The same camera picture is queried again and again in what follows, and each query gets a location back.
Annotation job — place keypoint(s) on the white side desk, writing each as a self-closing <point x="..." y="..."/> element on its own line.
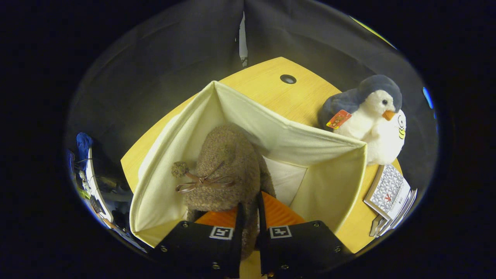
<point x="97" y="190"/>

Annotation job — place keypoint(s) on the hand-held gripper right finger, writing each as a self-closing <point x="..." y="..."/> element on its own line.
<point x="260" y="240"/>

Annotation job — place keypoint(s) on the dark covered book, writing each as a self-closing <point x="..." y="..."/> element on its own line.
<point x="374" y="228"/>

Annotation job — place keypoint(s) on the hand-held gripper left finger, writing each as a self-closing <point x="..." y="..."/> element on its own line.
<point x="238" y="248"/>

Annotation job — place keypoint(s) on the grey patterned white book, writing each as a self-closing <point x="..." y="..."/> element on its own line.
<point x="389" y="190"/>

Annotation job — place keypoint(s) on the grey white penguin plush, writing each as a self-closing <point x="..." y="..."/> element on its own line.
<point x="372" y="104"/>

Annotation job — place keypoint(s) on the white duck plush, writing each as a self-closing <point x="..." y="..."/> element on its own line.
<point x="387" y="149"/>

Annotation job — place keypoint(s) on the beige fabric storage box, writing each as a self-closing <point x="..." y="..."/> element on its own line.
<point x="271" y="128"/>

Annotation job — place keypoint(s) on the blue cloth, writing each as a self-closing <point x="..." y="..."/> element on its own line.
<point x="83" y="147"/>

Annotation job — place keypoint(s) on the white book blue picture cover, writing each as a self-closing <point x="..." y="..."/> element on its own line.
<point x="403" y="215"/>

